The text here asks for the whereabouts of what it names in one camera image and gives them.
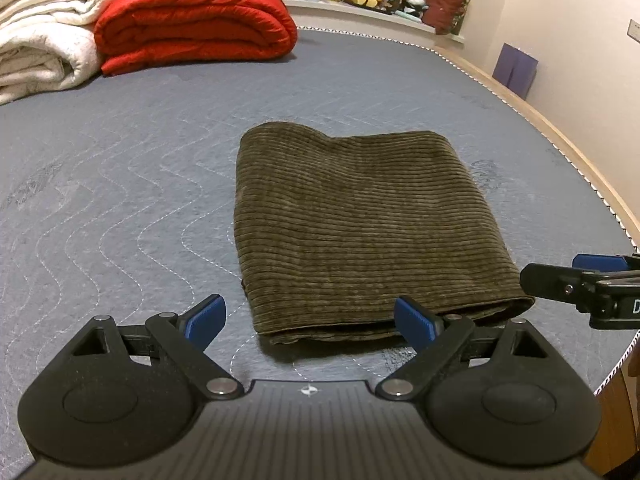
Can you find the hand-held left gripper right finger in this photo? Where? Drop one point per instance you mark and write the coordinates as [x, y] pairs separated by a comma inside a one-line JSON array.
[[415, 322]]

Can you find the white fleecy folded blanket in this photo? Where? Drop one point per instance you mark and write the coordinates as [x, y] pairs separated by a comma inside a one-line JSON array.
[[40, 60]]

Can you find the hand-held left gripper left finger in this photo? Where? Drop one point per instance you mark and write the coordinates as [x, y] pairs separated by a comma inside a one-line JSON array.
[[205, 319]]

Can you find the dark red cushion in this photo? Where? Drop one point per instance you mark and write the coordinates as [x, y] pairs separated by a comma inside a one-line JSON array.
[[447, 4]]

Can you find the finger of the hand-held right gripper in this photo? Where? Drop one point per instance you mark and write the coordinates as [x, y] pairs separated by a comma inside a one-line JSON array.
[[600, 262], [550, 281]]

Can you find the grey quilted mattress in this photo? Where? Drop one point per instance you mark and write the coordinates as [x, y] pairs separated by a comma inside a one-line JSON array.
[[125, 170]]

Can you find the purple paper sheet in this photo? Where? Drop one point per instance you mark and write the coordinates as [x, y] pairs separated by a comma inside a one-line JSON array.
[[515, 70]]

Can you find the wall switch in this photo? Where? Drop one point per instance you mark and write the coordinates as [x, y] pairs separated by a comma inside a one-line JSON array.
[[635, 30]]

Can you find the red folded quilt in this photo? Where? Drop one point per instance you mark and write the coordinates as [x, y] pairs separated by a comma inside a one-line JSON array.
[[190, 20]]

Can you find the panda plush toy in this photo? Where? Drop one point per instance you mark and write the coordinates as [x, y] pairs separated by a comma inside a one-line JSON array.
[[416, 1]]

